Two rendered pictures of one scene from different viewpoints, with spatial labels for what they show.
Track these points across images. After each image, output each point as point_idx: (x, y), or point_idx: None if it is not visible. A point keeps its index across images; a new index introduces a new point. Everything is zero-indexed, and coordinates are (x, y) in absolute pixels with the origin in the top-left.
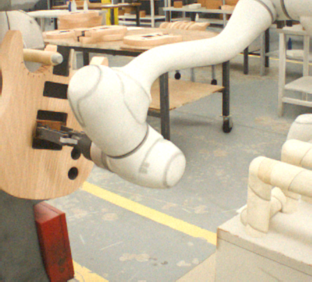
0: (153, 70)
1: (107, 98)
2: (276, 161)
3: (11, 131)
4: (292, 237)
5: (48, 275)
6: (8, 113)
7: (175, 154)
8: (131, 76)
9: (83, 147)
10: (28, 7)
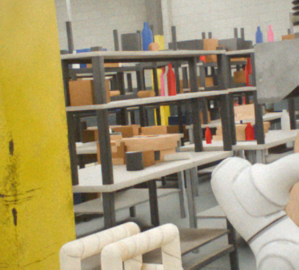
0: (279, 172)
1: (218, 184)
2: (122, 225)
3: (293, 219)
4: None
5: None
6: (291, 200)
7: (271, 255)
8: (250, 171)
9: None
10: (274, 101)
